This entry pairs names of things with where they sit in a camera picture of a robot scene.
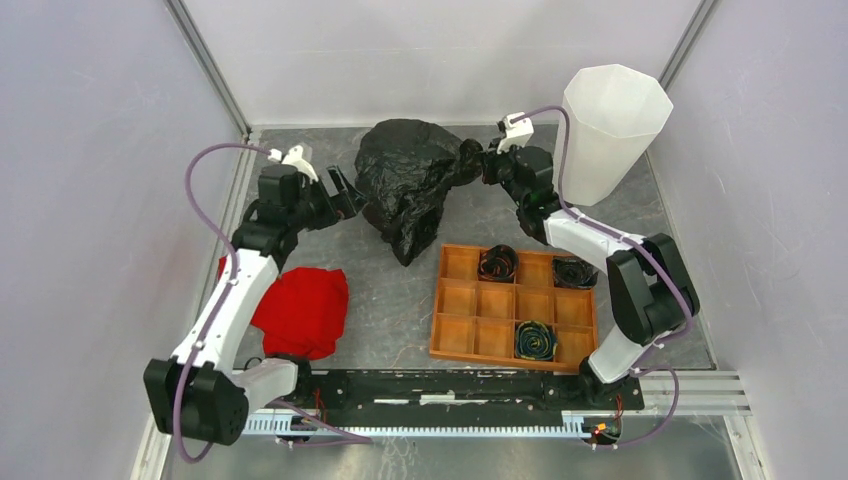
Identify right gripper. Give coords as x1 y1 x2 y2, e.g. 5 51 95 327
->
476 137 526 208

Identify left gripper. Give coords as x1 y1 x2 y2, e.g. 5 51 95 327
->
288 165 369 232

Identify black trash bag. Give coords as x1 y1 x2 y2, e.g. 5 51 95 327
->
354 119 484 267

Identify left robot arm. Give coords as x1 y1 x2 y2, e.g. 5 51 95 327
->
143 164 366 445

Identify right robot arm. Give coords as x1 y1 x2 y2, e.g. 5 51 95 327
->
479 147 700 408

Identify white trash bin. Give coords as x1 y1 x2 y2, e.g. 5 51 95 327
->
554 64 673 206

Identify rolled sock orange stripes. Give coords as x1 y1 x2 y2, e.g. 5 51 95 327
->
477 244 520 283

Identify red cloth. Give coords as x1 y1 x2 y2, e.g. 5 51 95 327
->
210 252 350 361

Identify rolled sock dark green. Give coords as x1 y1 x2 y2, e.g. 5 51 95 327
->
552 256 598 290

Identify wooden compartment tray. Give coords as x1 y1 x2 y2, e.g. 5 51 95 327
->
429 244 599 374

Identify rolled sock yellow blue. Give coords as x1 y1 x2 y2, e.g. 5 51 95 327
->
514 321 558 362

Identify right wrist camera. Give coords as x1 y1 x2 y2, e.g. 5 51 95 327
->
496 112 534 153

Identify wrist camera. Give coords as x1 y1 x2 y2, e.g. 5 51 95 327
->
281 144 320 183
496 112 534 153

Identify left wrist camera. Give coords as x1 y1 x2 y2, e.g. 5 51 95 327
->
281 144 320 183

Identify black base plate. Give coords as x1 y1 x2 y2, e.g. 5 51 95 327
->
284 369 645 427

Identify white slotted cable duct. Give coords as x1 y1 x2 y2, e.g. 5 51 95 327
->
242 412 590 440

